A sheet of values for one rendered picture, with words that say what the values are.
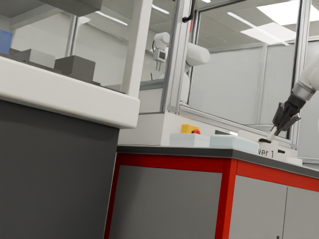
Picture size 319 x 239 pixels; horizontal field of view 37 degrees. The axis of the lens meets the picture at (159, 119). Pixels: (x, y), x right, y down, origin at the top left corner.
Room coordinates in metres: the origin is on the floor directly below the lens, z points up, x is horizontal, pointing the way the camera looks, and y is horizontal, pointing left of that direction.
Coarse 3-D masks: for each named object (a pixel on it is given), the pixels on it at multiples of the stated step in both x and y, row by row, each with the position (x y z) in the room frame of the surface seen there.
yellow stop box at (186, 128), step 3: (183, 126) 2.05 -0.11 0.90; (186, 126) 2.03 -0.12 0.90; (189, 126) 2.03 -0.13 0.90; (192, 126) 2.04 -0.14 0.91; (195, 126) 2.05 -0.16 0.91; (183, 129) 2.05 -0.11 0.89; (186, 129) 2.03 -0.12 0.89; (189, 129) 2.03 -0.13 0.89; (192, 129) 2.04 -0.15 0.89; (183, 132) 2.04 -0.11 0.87; (186, 132) 2.03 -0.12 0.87; (189, 132) 2.03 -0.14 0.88; (192, 132) 2.03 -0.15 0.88
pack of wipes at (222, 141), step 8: (216, 136) 1.46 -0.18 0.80; (224, 136) 1.44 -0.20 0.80; (232, 136) 1.42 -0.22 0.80; (216, 144) 1.45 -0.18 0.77; (224, 144) 1.43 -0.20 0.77; (232, 144) 1.42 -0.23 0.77; (240, 144) 1.44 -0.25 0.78; (248, 144) 1.47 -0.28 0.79; (256, 144) 1.50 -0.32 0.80; (256, 152) 1.51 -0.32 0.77
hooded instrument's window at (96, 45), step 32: (0, 0) 1.25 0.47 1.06; (32, 0) 1.31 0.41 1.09; (64, 0) 1.37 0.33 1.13; (96, 0) 1.44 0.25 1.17; (128, 0) 1.52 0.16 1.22; (0, 32) 1.26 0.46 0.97; (32, 32) 1.32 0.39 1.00; (64, 32) 1.38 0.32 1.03; (96, 32) 1.46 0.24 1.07; (128, 32) 1.54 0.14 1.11; (32, 64) 1.33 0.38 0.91; (64, 64) 1.40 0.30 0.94; (96, 64) 1.47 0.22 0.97; (128, 64) 1.55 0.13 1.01
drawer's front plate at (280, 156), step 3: (285, 150) 2.55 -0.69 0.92; (288, 150) 2.57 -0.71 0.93; (279, 153) 2.51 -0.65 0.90; (285, 153) 2.55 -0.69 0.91; (288, 153) 2.57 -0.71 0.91; (279, 156) 2.52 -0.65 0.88; (282, 156) 2.54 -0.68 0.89; (285, 156) 2.55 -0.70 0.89; (288, 156) 2.57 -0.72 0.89; (279, 159) 2.52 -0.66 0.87; (282, 159) 2.54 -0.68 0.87
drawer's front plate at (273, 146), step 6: (240, 132) 2.09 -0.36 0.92; (246, 132) 2.11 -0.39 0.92; (246, 138) 2.12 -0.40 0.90; (252, 138) 2.14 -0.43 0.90; (258, 138) 2.17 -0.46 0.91; (264, 138) 2.20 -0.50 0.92; (264, 144) 2.21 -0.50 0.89; (270, 144) 2.24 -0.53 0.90; (276, 144) 2.27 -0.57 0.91; (264, 150) 2.21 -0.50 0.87; (270, 150) 2.24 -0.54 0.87; (276, 150) 2.27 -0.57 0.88; (270, 156) 2.24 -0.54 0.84; (276, 156) 2.27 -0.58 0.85
